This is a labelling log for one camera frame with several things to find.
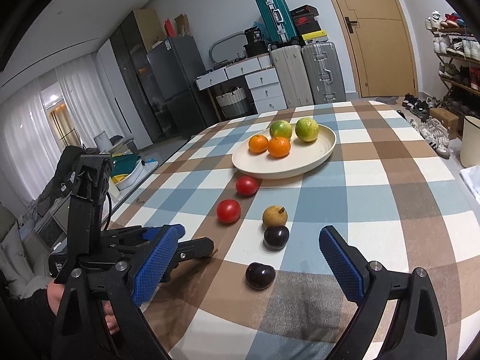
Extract red tomato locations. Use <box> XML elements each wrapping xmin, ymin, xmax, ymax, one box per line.
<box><xmin>216</xmin><ymin>199</ymin><xmax>241</xmax><ymax>224</ymax></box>
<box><xmin>235</xmin><ymin>175</ymin><xmax>259</xmax><ymax>197</ymax></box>

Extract dark plum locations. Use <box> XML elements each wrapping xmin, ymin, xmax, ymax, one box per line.
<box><xmin>245</xmin><ymin>262</ymin><xmax>277</xmax><ymax>291</ymax></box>
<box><xmin>264</xmin><ymin>226</ymin><xmax>290</xmax><ymax>251</ymax></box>

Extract brown round pear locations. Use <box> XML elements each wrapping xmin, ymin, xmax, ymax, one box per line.
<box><xmin>262</xmin><ymin>205</ymin><xmax>288</xmax><ymax>228</ymax></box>

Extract orange mandarin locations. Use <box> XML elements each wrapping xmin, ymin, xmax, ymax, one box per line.
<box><xmin>268</xmin><ymin>137</ymin><xmax>291</xmax><ymax>158</ymax></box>
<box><xmin>248</xmin><ymin>134</ymin><xmax>269</xmax><ymax>155</ymax></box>

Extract green citrus fruit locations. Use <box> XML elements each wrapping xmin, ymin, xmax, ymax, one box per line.
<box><xmin>295</xmin><ymin>117</ymin><xmax>320</xmax><ymax>143</ymax></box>
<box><xmin>269</xmin><ymin>119</ymin><xmax>293</xmax><ymax>140</ymax></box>

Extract person's left hand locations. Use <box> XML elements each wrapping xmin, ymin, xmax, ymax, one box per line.
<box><xmin>46</xmin><ymin>280</ymin><xmax>122</xmax><ymax>335</ymax></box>

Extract green yellow bag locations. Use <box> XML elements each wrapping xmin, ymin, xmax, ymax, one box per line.
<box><xmin>111</xmin><ymin>154</ymin><xmax>140</xmax><ymax>184</ymax></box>

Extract checkered tablecloth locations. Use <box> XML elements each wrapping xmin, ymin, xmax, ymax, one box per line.
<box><xmin>111</xmin><ymin>101</ymin><xmax>479</xmax><ymax>359</ymax></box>

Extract cream round plate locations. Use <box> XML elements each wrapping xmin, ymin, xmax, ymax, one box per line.
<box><xmin>231</xmin><ymin>122</ymin><xmax>338</xmax><ymax>180</ymax></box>

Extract woven laundry basket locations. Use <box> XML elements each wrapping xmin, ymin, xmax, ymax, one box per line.
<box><xmin>216</xmin><ymin>87</ymin><xmax>251</xmax><ymax>119</ymax></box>

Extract white drawer desk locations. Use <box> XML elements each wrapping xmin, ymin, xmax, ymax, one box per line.
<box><xmin>195</xmin><ymin>54</ymin><xmax>287</xmax><ymax>119</ymax></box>

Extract dark grey refrigerator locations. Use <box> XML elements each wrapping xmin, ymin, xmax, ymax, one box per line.
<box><xmin>147</xmin><ymin>36</ymin><xmax>219</xmax><ymax>139</ymax></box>

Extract cream trash bin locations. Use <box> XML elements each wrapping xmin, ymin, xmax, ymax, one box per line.
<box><xmin>460</xmin><ymin>115</ymin><xmax>480</xmax><ymax>167</ymax></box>

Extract oval mirror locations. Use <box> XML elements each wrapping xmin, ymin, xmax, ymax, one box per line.
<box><xmin>208</xmin><ymin>32</ymin><xmax>247</xmax><ymax>65</ymax></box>

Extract beige suitcase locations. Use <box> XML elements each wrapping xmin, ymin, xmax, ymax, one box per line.
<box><xmin>270</xmin><ymin>46</ymin><xmax>314</xmax><ymax>108</ymax></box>

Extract cardboard box on floor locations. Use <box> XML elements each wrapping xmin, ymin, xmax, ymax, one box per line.
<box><xmin>430</xmin><ymin>108</ymin><xmax>459</xmax><ymax>140</ymax></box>

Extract silver grey suitcase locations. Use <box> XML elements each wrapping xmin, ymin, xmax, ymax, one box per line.
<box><xmin>302</xmin><ymin>41</ymin><xmax>347</xmax><ymax>105</ymax></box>

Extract teal suitcase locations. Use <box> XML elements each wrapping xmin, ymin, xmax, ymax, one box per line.
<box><xmin>256</xmin><ymin>0</ymin><xmax>299</xmax><ymax>47</ymax></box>

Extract stacked shoe boxes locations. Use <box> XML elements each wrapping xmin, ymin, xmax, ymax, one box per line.
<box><xmin>289</xmin><ymin>5</ymin><xmax>329</xmax><ymax>44</ymax></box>

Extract wooden door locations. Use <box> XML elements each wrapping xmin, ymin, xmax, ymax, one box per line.
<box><xmin>331</xmin><ymin>0</ymin><xmax>417</xmax><ymax>98</ymax></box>

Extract wooden shoe rack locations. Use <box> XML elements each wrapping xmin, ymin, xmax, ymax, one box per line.
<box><xmin>425</xmin><ymin>10</ymin><xmax>479</xmax><ymax>118</ymax></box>

